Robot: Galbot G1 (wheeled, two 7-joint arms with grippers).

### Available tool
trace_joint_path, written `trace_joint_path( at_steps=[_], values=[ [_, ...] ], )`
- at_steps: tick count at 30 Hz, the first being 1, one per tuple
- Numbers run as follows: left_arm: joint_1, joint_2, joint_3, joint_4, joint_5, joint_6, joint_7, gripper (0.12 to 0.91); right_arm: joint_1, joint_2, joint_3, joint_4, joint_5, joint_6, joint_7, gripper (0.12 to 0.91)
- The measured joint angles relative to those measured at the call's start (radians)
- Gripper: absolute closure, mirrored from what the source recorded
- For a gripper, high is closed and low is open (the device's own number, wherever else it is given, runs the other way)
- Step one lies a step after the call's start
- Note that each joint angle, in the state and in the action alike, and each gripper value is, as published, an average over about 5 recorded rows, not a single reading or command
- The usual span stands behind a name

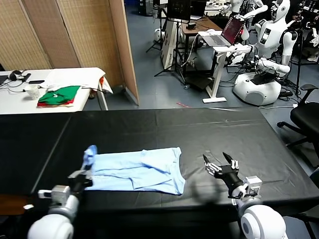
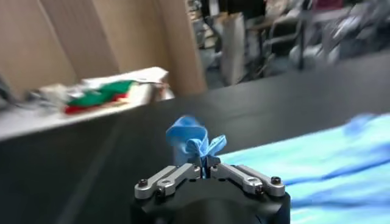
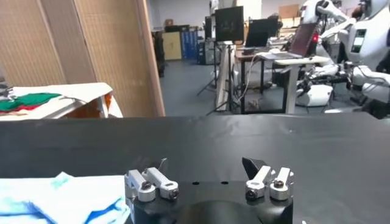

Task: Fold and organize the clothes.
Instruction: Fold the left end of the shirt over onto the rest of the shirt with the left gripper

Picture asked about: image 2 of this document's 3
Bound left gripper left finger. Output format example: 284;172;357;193
134;163;202;200

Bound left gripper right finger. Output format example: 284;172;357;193
207;156;286;197

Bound light blue t-shirt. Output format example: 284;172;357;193
166;113;390;224

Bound wide black tablecloth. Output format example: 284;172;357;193
57;50;390;224

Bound white cloth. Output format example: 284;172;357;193
81;66;170;103

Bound green folded shirt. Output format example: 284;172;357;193
66;80;135;108

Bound red folded shirt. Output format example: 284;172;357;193
64;93;129;116

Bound white board panel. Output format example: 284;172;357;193
220;13;248;86

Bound narrow black tablecloth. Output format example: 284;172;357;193
0;114;122;224

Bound white table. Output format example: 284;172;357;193
0;66;176;142

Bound brown cardboard board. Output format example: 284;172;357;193
0;0;208;99

